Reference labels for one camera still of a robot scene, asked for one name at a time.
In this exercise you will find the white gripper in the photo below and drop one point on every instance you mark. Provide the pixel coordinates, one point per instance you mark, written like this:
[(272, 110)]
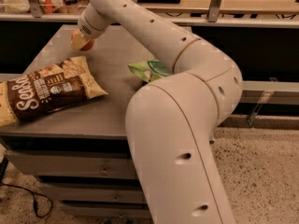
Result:
[(86, 27)]

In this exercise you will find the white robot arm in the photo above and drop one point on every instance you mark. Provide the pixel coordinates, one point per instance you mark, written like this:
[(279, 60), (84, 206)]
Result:
[(169, 121)]

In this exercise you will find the brown Sea Salt chip bag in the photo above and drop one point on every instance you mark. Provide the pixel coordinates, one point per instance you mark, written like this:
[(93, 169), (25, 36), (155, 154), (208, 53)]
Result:
[(47, 90)]

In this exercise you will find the green snack bag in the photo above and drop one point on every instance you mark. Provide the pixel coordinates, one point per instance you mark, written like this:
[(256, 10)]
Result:
[(150, 70)]

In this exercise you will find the grey drawer cabinet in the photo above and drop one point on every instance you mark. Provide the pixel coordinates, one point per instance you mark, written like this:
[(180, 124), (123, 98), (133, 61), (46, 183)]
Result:
[(96, 125)]

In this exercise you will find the top grey drawer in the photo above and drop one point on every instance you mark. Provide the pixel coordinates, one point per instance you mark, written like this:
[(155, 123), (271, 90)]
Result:
[(72, 164)]

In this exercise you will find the grey drawer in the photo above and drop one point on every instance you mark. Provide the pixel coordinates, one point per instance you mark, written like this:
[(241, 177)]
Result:
[(106, 210), (92, 193), (72, 164)]

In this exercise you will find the middle grey drawer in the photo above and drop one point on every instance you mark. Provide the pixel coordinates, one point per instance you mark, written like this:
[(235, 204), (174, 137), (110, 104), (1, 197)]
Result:
[(92, 193)]

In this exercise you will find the bottom grey drawer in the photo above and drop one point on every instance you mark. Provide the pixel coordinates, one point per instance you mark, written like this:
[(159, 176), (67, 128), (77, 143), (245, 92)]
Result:
[(106, 210)]

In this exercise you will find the left metal railing post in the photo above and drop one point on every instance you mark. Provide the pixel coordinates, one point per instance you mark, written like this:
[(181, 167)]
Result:
[(35, 8)]

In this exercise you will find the metal railing post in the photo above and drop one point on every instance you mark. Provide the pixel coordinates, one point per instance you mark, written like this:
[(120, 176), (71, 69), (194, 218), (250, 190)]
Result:
[(214, 10), (35, 8)]

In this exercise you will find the right metal railing post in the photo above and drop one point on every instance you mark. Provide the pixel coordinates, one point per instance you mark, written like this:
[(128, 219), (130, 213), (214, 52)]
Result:
[(214, 10)]

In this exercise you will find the clear acrylic bracket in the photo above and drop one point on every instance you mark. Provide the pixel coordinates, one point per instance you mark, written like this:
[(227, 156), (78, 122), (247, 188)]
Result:
[(263, 99)]

